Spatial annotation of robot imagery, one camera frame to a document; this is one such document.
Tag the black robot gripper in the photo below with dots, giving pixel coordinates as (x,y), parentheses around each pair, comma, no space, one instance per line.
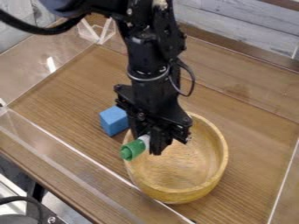
(150,101)

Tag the green white marker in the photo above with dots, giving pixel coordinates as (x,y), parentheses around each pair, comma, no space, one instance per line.
(134,147)

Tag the brown wooden bowl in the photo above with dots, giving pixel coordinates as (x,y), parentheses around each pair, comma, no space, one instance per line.
(187,171)

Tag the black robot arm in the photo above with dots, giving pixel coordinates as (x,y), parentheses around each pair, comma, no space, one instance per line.
(154,42)

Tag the blue foam block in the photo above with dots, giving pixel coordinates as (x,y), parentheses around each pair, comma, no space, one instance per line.
(114,120)

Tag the black metal stand base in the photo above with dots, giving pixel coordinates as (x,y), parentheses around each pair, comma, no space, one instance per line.
(34,216)

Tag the clear acrylic triangle bracket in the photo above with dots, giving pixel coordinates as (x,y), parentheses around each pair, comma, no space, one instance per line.
(98,34)

